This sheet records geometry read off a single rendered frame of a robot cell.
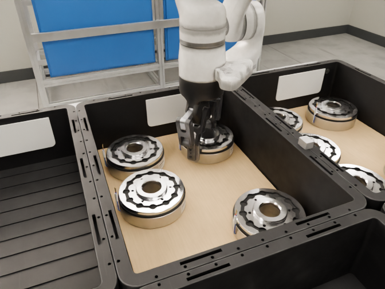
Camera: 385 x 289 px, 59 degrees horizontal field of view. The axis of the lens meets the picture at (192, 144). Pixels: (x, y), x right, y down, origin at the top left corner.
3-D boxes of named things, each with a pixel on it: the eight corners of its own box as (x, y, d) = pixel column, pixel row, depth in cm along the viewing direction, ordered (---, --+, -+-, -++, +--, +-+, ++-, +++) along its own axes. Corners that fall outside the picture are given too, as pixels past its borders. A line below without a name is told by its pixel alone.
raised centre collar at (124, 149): (118, 145, 62) (118, 142, 62) (145, 140, 63) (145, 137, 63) (123, 160, 58) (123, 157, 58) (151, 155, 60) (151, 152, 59)
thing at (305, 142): (297, 143, 50) (298, 136, 49) (305, 141, 51) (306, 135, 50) (305, 150, 49) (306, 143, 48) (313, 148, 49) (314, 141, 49)
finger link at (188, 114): (187, 101, 56) (189, 110, 57) (174, 120, 53) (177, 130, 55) (200, 104, 55) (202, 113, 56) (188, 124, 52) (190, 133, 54)
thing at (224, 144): (175, 128, 68) (175, 125, 68) (222, 120, 70) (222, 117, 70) (189, 156, 60) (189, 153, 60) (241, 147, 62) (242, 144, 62)
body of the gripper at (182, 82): (193, 57, 59) (193, 105, 64) (168, 74, 53) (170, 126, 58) (233, 65, 56) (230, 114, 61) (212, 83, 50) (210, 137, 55)
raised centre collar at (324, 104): (316, 105, 75) (317, 102, 75) (332, 100, 77) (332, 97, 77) (334, 114, 72) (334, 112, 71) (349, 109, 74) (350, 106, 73)
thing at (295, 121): (243, 114, 73) (244, 112, 72) (283, 105, 76) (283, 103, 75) (270, 138, 65) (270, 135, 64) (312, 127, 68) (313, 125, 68)
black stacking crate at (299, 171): (87, 156, 68) (75, 105, 61) (220, 127, 77) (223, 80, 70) (135, 354, 37) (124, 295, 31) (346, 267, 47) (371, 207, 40)
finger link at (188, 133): (177, 114, 54) (184, 138, 58) (172, 122, 53) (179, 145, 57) (192, 118, 53) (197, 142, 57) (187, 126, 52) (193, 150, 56)
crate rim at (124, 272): (77, 114, 62) (74, 102, 61) (223, 88, 72) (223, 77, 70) (124, 307, 32) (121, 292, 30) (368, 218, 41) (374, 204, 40)
